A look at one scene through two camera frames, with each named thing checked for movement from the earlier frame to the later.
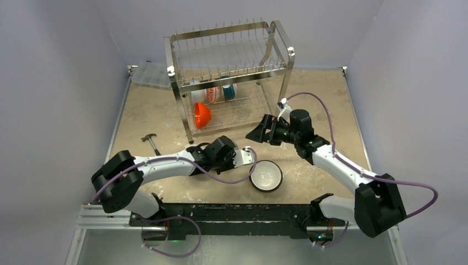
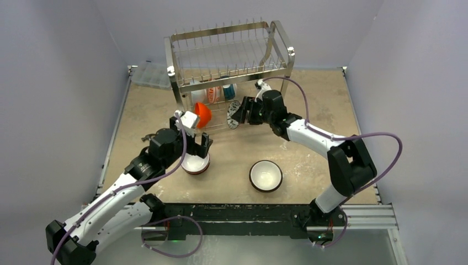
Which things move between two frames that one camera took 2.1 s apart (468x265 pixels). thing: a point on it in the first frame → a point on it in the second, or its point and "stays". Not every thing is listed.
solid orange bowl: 203,115 stays
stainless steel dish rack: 229,78 stays
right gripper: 270,129 → 250,111
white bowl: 198,96 stays
